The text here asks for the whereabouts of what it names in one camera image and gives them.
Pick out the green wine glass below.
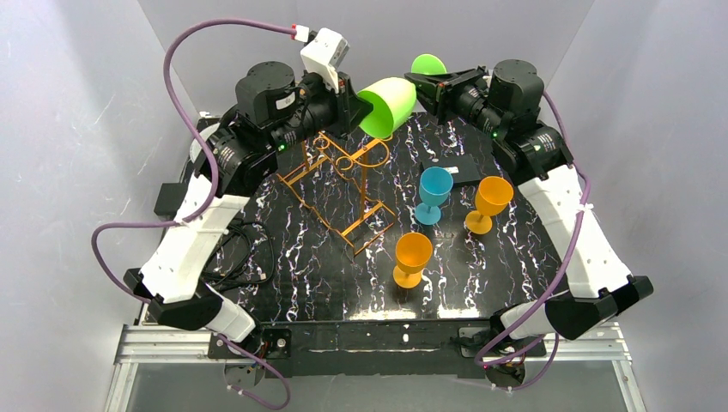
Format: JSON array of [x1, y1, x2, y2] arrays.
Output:
[[357, 77, 416, 139]]

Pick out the blue wine glass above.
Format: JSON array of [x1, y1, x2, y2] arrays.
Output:
[[415, 167, 454, 226]]

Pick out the orange wine glass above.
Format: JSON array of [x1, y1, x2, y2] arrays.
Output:
[[464, 176, 514, 235], [392, 233, 433, 289]]

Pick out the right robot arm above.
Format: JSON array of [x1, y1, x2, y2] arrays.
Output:
[[406, 54, 654, 342]]

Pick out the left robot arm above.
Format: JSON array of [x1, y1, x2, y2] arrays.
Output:
[[124, 61, 373, 342]]

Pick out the black flat box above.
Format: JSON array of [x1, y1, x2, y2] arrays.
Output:
[[419, 154, 484, 188]]

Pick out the white filament spool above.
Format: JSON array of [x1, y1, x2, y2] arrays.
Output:
[[189, 123, 220, 167]]

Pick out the black power brick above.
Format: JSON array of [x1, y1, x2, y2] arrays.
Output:
[[154, 183, 187, 219]]

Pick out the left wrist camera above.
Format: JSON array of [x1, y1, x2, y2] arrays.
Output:
[[294, 26, 349, 94]]

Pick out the gold wire wine glass rack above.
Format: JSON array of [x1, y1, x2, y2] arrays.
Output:
[[276, 132, 396, 258]]

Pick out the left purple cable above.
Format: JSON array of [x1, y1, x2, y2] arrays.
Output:
[[90, 18, 311, 412]]

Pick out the purple cable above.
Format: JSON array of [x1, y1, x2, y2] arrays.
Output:
[[473, 90, 594, 392], [90, 18, 311, 412]]

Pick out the black coiled cable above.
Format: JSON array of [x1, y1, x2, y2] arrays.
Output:
[[202, 221, 276, 294]]

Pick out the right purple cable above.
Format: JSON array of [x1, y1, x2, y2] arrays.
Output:
[[473, 90, 594, 392]]

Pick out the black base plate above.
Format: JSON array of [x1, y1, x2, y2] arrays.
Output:
[[207, 318, 547, 381]]

